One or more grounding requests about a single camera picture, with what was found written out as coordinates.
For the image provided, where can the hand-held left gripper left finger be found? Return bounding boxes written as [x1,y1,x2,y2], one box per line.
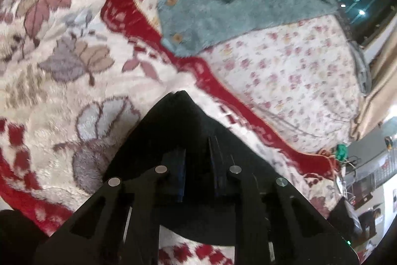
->
[33,149,187,265]

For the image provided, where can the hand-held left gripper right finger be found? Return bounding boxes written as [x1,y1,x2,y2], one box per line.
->
[208,136,360,265]

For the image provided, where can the black pants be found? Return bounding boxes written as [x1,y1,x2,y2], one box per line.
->
[101,90,331,247]

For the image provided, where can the white floral bed sheet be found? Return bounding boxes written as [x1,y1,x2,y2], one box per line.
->
[102,0,362,157]

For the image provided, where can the red and white plush blanket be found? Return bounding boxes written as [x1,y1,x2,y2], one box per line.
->
[0,0,345,265]

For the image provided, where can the cluttered shelf unit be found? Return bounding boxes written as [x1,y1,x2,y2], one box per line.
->
[336,125,397,255]

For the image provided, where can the teal fleece jacket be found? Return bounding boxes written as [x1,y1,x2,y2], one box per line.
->
[157,0,340,57]

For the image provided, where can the grey cloth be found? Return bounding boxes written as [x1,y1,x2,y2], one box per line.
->
[338,10,372,96]

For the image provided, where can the beige curtain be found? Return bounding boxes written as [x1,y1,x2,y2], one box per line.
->
[349,29,397,141]

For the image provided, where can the thin grey cord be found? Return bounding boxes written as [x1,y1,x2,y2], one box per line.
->
[264,108,326,139]

